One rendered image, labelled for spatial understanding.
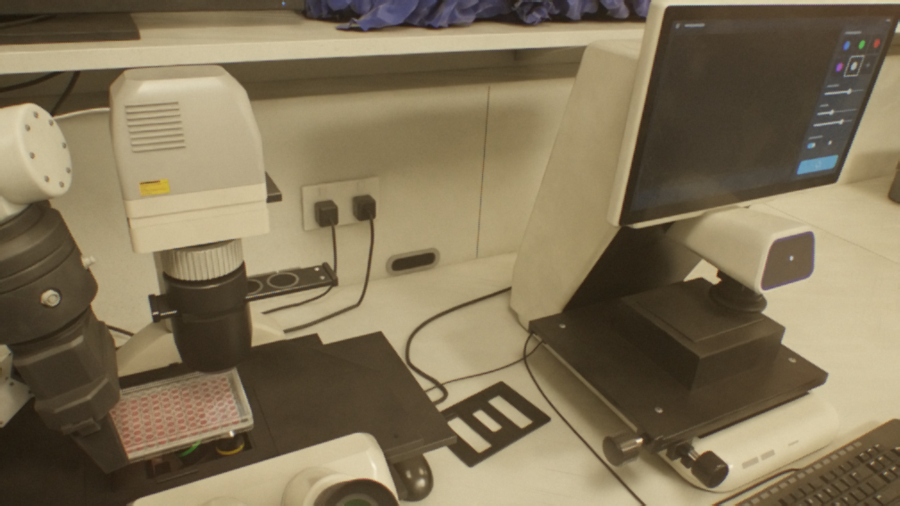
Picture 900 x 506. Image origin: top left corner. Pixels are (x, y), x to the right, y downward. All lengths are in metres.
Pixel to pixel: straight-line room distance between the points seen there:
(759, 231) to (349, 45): 0.58
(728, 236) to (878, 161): 1.48
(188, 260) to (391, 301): 0.74
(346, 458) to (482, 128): 0.90
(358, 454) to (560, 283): 0.62
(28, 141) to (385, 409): 0.40
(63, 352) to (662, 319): 0.74
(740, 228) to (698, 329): 0.15
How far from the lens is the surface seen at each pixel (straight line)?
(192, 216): 0.54
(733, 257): 0.95
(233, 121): 0.53
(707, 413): 0.93
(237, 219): 0.55
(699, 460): 0.88
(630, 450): 0.82
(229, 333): 0.60
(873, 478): 1.07
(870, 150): 2.34
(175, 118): 0.52
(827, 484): 1.04
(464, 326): 1.19
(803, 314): 1.45
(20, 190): 0.51
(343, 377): 0.73
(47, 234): 0.54
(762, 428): 1.02
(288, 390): 0.72
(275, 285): 0.62
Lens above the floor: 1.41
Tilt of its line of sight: 27 degrees down
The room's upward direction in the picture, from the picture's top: 3 degrees clockwise
